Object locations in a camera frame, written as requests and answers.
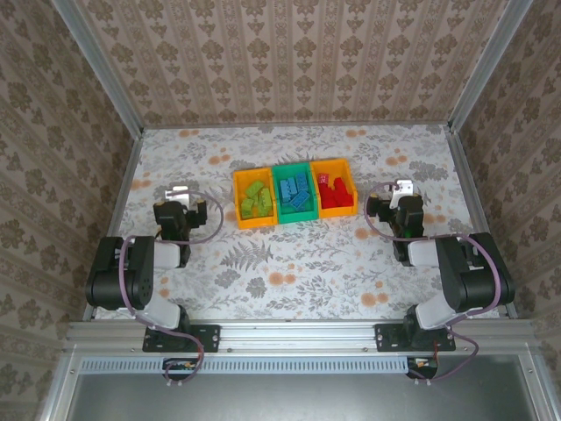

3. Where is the green plastic bin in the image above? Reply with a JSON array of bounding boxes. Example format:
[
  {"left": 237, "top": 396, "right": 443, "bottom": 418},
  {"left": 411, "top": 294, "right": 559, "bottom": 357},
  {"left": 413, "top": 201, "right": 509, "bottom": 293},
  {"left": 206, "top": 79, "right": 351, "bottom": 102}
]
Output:
[{"left": 271, "top": 162, "right": 319, "bottom": 225}]

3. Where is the small circuit board with wires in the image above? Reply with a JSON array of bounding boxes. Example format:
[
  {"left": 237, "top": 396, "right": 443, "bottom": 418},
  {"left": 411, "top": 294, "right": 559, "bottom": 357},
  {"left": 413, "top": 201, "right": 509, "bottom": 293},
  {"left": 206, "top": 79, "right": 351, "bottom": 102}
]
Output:
[
  {"left": 406, "top": 356, "right": 439, "bottom": 379},
  {"left": 162, "top": 357, "right": 198, "bottom": 379}
]

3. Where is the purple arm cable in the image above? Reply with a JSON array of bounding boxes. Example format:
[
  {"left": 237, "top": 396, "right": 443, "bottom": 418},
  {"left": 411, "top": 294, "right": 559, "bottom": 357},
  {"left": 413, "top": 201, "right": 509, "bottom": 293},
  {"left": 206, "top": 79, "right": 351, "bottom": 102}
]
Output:
[
  {"left": 116, "top": 191, "right": 224, "bottom": 389},
  {"left": 366, "top": 182, "right": 505, "bottom": 387}
]

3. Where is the floral tablecloth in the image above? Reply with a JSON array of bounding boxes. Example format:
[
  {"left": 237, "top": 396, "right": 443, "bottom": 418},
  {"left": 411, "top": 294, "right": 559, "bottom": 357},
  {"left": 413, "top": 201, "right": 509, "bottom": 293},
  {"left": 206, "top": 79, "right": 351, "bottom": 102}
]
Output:
[{"left": 94, "top": 125, "right": 512, "bottom": 322}]

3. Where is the orange plastic bin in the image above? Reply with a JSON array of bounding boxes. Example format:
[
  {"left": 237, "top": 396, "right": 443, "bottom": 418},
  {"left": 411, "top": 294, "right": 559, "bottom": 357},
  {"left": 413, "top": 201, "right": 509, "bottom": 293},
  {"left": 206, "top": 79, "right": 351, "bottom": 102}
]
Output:
[
  {"left": 231, "top": 167, "right": 278, "bottom": 230},
  {"left": 309, "top": 158, "right": 359, "bottom": 220}
]

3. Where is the aluminium table side rail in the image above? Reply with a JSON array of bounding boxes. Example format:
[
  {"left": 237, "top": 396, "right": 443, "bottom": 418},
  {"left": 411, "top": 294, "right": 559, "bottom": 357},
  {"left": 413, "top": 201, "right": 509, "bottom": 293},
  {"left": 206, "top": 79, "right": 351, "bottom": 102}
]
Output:
[
  {"left": 82, "top": 126, "right": 146, "bottom": 319},
  {"left": 444, "top": 125, "right": 521, "bottom": 319}
]

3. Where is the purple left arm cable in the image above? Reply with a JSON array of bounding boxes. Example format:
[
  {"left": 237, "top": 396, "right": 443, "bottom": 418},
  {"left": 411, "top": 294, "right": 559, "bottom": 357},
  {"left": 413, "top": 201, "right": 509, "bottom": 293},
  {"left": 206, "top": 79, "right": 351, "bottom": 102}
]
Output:
[{"left": 116, "top": 191, "right": 224, "bottom": 389}]

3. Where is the aluminium frame post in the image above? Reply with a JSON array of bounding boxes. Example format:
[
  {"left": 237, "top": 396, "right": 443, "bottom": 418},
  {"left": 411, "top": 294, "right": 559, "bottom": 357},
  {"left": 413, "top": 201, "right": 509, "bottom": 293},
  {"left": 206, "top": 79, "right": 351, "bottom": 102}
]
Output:
[
  {"left": 447, "top": 0, "right": 534, "bottom": 132},
  {"left": 51, "top": 0, "right": 146, "bottom": 135}
]

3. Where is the grey metal panel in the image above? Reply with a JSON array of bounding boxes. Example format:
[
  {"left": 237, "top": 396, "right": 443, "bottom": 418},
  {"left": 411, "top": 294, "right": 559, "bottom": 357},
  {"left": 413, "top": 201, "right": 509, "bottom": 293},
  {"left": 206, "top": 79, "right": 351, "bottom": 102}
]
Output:
[{"left": 65, "top": 372, "right": 543, "bottom": 421}]

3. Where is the aluminium lower frame bar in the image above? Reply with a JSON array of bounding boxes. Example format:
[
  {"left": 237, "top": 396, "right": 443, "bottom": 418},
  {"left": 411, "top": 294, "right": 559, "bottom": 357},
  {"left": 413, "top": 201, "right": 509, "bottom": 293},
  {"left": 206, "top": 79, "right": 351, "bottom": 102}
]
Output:
[
  {"left": 523, "top": 346, "right": 553, "bottom": 421},
  {"left": 39, "top": 348, "right": 84, "bottom": 421}
]

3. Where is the aluminium table back rail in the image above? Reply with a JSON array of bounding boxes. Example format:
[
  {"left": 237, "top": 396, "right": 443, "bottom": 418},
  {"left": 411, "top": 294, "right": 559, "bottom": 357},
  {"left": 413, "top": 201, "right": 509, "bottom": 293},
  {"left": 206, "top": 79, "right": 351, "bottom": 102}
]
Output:
[{"left": 142, "top": 122, "right": 451, "bottom": 131}]

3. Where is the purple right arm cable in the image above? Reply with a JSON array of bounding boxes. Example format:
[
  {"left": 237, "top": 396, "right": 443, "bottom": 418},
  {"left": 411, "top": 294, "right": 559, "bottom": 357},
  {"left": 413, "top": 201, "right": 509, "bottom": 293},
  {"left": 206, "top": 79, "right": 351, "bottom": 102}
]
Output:
[{"left": 366, "top": 182, "right": 505, "bottom": 387}]

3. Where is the slotted pale cable duct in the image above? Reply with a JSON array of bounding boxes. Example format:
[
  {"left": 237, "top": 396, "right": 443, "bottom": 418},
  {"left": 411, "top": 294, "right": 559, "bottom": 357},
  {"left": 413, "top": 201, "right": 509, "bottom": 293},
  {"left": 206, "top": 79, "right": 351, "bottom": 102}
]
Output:
[{"left": 81, "top": 355, "right": 439, "bottom": 375}]

